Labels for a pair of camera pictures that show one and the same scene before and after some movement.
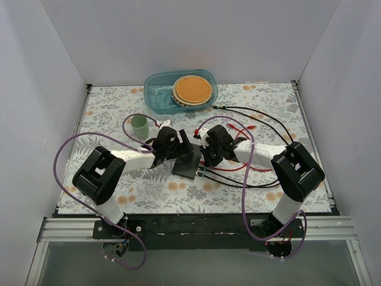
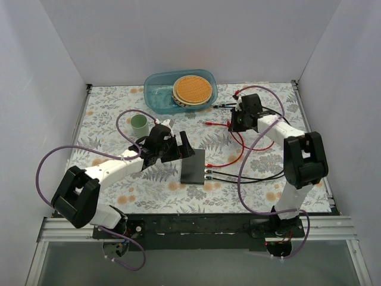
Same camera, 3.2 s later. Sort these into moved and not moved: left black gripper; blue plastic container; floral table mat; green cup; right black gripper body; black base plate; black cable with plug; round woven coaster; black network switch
Moved: right black gripper body; black network switch; black cable with plug
Not moved: blue plastic container; black base plate; green cup; floral table mat; round woven coaster; left black gripper
